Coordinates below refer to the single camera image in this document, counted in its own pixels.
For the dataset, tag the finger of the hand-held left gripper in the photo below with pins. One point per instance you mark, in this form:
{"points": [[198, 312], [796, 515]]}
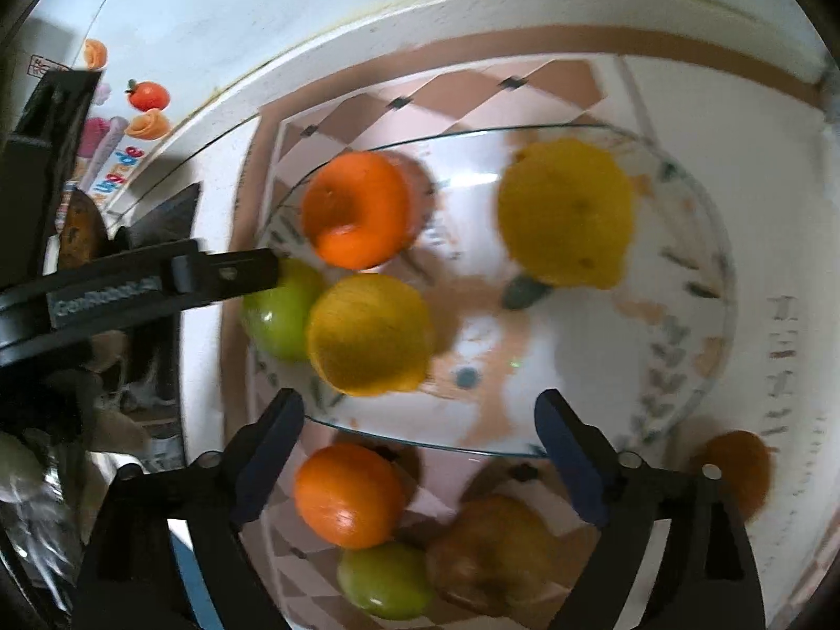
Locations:
{"points": [[230, 272]]}

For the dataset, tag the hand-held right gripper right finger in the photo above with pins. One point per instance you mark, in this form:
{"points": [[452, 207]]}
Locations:
{"points": [[569, 459]]}

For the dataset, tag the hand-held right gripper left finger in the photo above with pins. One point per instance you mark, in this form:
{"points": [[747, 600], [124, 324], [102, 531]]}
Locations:
{"points": [[274, 449]]}

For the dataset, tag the green apple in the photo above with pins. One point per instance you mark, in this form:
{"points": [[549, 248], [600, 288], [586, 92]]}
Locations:
{"points": [[387, 581], [279, 321]]}

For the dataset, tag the orange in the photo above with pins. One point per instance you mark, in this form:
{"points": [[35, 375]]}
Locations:
{"points": [[357, 210], [348, 495], [745, 472]]}

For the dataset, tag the clear glass bowl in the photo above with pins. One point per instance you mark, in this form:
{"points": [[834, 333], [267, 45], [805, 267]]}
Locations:
{"points": [[590, 354]]}

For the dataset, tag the small yellow lemon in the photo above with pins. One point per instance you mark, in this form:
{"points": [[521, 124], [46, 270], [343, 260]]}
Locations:
{"points": [[371, 335]]}

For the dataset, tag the large yellow lemon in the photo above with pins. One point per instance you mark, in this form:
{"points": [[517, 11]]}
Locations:
{"points": [[564, 213]]}

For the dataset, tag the brown pear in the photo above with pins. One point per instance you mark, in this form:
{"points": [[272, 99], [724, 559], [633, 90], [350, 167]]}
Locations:
{"points": [[495, 558]]}

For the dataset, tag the fruit printed carton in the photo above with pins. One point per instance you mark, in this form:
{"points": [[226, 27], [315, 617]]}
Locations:
{"points": [[141, 111]]}

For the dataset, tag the clear plastic bag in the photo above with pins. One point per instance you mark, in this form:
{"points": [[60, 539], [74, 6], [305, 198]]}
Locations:
{"points": [[33, 525]]}

